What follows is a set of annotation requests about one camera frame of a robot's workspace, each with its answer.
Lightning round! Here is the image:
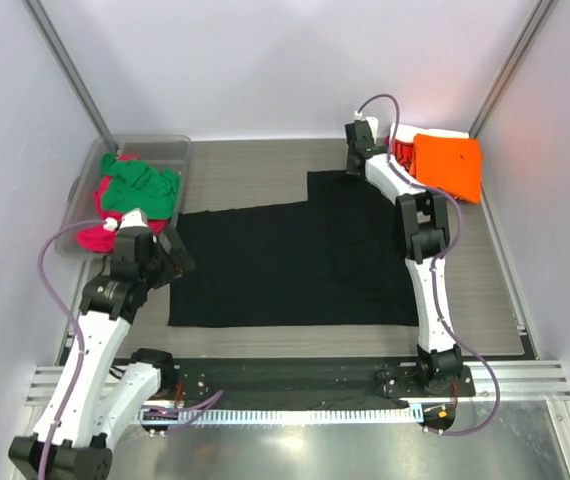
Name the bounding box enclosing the black t-shirt blue logo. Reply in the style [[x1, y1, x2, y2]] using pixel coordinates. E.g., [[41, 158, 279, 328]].
[[168, 171, 418, 328]]

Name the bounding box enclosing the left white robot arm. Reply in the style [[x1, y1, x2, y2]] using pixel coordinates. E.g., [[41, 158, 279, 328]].
[[8, 208, 195, 479]]

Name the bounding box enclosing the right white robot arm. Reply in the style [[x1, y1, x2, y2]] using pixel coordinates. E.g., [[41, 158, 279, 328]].
[[345, 112, 475, 397]]

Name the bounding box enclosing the red white folded t-shirt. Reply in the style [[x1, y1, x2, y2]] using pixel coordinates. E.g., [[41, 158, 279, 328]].
[[385, 123, 470, 173]]

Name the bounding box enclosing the pink t-shirt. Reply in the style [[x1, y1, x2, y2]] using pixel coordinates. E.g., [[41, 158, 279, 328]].
[[76, 154, 173, 254]]

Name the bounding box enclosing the green t-shirt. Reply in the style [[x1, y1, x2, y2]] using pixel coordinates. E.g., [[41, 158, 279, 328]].
[[98, 153, 181, 220]]

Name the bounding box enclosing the orange folded t-shirt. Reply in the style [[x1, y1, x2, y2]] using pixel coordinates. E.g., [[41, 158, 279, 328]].
[[410, 134, 483, 204]]

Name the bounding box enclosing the clear plastic bin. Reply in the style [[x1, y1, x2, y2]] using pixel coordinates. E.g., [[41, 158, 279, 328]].
[[54, 133, 193, 258]]

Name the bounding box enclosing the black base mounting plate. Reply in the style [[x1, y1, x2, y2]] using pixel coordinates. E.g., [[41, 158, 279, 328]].
[[174, 357, 476, 402]]

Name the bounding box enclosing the slotted white cable duct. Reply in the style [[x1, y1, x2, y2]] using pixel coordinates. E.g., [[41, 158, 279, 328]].
[[135, 404, 424, 428]]

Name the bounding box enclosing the right aluminium frame post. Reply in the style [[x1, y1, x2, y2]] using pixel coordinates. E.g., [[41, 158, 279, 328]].
[[469, 0, 559, 138]]

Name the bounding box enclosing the aluminium frame post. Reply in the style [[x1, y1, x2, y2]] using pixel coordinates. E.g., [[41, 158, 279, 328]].
[[469, 0, 559, 138], [23, 0, 118, 152]]

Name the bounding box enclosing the aluminium extrusion rail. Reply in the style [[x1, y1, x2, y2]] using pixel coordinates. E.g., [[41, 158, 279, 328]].
[[25, 360, 570, 407]]

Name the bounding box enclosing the left aluminium frame post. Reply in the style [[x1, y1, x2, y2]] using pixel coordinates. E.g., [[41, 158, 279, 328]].
[[23, 0, 118, 152]]

